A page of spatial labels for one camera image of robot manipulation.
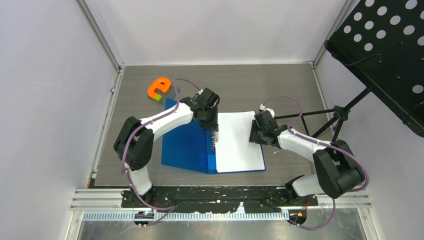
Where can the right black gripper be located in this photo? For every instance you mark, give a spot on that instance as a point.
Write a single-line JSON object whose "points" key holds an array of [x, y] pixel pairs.
{"points": [[253, 137]]}

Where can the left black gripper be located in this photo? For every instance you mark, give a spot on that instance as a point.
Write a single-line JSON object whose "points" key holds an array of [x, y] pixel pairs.
{"points": [[213, 125]]}

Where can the white paper sheets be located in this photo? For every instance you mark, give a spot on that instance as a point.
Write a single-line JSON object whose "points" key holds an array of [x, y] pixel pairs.
{"points": [[233, 151]]}

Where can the blue plastic folder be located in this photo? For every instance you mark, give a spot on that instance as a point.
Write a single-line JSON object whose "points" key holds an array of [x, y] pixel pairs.
{"points": [[189, 147]]}

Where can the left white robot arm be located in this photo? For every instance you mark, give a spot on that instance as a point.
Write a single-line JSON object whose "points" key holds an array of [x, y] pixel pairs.
{"points": [[134, 144]]}

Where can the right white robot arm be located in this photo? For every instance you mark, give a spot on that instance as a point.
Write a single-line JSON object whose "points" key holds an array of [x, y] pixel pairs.
{"points": [[336, 170]]}

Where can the metal folder clip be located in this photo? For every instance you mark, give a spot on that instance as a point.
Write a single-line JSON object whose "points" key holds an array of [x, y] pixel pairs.
{"points": [[214, 139]]}

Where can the grey lego baseplate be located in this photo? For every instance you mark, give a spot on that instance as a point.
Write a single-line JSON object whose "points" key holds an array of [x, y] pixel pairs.
{"points": [[170, 94]]}

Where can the green lego brick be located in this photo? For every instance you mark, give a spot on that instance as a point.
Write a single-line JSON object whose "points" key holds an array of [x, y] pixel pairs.
{"points": [[158, 97]]}

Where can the orange letter e block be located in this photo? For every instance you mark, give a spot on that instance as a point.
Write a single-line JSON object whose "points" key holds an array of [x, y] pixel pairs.
{"points": [[161, 83]]}

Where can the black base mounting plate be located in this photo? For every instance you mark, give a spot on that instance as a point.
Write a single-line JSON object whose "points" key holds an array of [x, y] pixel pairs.
{"points": [[224, 199]]}

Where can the black perforated music stand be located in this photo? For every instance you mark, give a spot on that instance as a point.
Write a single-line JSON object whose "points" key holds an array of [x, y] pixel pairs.
{"points": [[381, 42]]}

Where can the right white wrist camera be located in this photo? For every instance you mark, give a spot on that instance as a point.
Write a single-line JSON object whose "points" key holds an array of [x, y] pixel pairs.
{"points": [[262, 107]]}

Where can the aluminium frame rail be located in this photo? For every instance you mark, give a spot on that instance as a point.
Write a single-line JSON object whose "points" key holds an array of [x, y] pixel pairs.
{"points": [[123, 198]]}

